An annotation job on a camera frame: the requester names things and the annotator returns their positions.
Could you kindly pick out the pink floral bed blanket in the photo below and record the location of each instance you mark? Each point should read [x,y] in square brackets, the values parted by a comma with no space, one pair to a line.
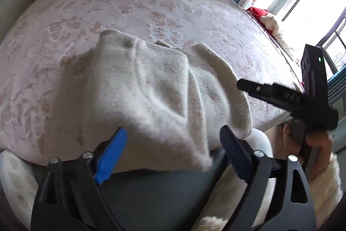
[45,56]

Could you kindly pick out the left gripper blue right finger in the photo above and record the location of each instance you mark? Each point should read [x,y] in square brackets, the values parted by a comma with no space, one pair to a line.
[239,153]

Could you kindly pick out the cream sweater with black hearts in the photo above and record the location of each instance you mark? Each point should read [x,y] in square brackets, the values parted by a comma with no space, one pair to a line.
[172,102]

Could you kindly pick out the red cloth by window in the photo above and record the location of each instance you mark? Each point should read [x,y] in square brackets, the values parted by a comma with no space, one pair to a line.
[257,12]

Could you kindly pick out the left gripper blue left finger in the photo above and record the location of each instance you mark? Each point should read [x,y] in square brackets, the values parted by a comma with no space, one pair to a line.
[110,156]

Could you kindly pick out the person's right hand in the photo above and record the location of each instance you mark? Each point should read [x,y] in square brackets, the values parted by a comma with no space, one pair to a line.
[318,142]

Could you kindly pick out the patterned white pyjama leg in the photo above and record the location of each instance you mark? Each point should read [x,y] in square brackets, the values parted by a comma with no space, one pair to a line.
[19,185]

